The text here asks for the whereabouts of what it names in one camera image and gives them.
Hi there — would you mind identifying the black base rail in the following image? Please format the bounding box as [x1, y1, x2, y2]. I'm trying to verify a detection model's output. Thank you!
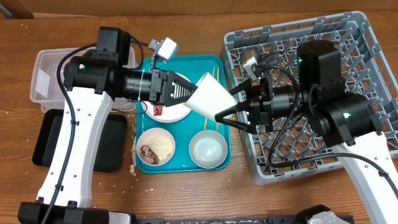
[133, 203, 355, 224]

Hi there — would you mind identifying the grey plastic dish rack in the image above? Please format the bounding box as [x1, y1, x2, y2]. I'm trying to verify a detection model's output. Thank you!
[221, 11, 397, 185]

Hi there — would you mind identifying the pink bowl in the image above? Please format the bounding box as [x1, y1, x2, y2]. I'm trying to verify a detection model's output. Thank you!
[136, 128, 176, 166]

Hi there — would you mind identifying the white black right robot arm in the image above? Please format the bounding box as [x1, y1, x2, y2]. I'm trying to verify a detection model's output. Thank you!
[215, 40, 397, 223]

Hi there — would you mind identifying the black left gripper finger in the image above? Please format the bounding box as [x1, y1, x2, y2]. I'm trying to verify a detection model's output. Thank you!
[170, 90, 194, 106]
[169, 71, 198, 91]

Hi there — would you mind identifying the grey white bowl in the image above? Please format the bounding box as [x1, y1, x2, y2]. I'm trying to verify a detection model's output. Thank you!
[189, 130, 228, 169]

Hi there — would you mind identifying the wooden chopstick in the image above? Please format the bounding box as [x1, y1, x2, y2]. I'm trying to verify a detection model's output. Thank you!
[216, 67, 220, 132]
[204, 67, 215, 130]

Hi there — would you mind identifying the white rice pile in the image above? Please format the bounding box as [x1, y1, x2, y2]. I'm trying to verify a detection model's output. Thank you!
[144, 136, 174, 164]

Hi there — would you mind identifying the black food waste tray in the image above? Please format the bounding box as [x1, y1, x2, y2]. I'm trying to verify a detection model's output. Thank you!
[32, 109, 127, 172]

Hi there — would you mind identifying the red snack wrapper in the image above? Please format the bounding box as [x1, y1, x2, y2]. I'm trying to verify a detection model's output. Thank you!
[153, 105, 164, 116]

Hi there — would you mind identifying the brown food scrap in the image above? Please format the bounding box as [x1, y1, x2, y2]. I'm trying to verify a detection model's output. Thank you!
[140, 145, 159, 165]

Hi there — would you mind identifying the white paper cup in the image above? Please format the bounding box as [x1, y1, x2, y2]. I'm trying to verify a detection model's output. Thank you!
[184, 72, 237, 121]

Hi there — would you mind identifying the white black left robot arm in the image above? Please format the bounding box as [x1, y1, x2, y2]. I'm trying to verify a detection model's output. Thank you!
[18, 27, 196, 223]

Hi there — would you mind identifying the clear plastic waste bin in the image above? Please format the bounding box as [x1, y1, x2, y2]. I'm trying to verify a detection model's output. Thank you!
[30, 47, 137, 113]

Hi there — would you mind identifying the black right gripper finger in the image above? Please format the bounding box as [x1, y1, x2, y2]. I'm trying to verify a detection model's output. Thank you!
[229, 78, 252, 95]
[215, 102, 258, 134]

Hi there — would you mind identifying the teal plastic tray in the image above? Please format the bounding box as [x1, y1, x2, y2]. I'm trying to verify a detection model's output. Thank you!
[136, 55, 231, 174]

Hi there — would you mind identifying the white round plate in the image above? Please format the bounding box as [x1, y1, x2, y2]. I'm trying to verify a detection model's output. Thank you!
[141, 72, 195, 124]

